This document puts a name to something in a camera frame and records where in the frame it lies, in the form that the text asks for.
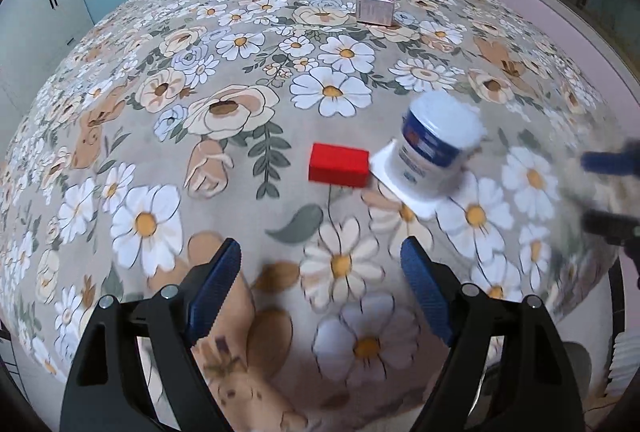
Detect white and blue plastic cup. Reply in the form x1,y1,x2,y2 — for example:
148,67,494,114
370,91,487,220

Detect small red box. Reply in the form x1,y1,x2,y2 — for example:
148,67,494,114
308,142,370,189

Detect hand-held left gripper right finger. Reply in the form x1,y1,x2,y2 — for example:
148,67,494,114
400,236,586,432

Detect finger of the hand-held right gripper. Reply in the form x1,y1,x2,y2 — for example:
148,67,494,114
582,147,640,175
582,209,640,258

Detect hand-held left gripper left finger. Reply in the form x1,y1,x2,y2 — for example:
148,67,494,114
60,237,243,432

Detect small white carton box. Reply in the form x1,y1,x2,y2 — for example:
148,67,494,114
356,0,397,27

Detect floral bed blanket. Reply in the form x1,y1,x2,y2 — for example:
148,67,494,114
0,0,626,432

